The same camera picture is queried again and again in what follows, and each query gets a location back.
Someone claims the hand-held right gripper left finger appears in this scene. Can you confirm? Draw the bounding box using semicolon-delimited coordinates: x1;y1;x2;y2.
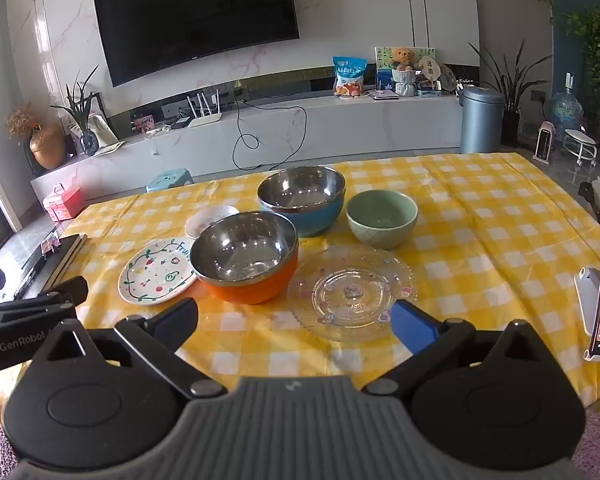
30;297;227;401

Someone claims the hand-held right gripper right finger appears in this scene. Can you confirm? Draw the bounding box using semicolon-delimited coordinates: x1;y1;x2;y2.
362;300;556;401

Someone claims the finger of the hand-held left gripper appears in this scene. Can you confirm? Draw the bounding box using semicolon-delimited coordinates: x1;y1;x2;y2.
12;276;89;309

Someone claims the white fruit print plate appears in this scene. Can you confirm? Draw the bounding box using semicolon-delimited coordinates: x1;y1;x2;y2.
118;236;198;306

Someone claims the orange steel bowl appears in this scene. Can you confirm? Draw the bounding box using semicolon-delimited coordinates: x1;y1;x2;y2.
190;211;299;305

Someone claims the clear glass plate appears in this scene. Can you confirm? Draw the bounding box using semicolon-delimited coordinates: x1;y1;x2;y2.
287;245;417;330

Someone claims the green ceramic bowl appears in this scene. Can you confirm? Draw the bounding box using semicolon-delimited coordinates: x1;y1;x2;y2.
346;189;419;250

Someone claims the small white dish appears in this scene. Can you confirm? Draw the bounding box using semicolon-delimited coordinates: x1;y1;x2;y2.
184;204;240;240

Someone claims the blue steel bowl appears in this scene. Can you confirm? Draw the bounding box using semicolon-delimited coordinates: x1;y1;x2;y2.
257;166;347;238

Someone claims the pink storage box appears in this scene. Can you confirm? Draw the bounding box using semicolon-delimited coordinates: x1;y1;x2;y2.
44;185;86;222

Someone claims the yellow checked tablecloth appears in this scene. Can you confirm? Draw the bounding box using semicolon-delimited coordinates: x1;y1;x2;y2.
0;152;600;413

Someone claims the light blue plastic stool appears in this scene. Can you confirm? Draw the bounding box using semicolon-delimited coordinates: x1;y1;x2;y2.
146;168;195;193

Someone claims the gold vase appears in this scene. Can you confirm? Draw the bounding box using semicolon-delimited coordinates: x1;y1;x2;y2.
29;125;67;171

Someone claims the blue glass vase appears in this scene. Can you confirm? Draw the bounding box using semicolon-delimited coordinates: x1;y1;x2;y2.
79;129;100;157

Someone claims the dried flower bunch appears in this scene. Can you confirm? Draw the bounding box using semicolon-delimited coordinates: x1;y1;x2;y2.
5;105;42;141

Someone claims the green leafy plant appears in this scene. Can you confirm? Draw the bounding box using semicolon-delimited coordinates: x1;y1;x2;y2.
50;65;101;133

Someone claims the white router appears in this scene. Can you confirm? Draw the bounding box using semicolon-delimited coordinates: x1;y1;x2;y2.
186;89;223;128

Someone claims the grey blue trash can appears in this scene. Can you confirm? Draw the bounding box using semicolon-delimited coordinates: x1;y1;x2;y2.
460;85;506;155

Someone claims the potted long leaf plant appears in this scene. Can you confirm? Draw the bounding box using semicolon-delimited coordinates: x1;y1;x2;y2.
469;40;552;149

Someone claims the purple shaggy rug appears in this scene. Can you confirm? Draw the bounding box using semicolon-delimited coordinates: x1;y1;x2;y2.
0;410;600;480

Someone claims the pink space heater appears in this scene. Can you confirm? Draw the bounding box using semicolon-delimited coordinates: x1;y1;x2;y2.
532;121;561;162

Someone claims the white round stool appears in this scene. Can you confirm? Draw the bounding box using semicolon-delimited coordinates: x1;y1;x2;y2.
562;129;598;167

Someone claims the blue snack bag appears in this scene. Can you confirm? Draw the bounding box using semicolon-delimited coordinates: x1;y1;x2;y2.
332;56;367;97

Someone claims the teddy bear toy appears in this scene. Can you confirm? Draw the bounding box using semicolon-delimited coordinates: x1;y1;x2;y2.
387;47;417;97

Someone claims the round hand fan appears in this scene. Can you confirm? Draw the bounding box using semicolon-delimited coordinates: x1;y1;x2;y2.
417;55;442;84

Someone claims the green picture board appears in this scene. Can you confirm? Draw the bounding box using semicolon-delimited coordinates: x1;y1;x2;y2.
375;46;437;91

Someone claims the blue water bottle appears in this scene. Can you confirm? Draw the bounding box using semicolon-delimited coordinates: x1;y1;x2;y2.
550;72;586;134

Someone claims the hanging ivy plant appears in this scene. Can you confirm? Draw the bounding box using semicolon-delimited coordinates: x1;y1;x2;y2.
562;7;600;136

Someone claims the black cable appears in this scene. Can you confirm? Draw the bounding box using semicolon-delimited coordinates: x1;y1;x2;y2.
232;100;308;171

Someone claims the black wall television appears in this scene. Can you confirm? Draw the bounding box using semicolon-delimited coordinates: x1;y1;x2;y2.
93;0;301;87

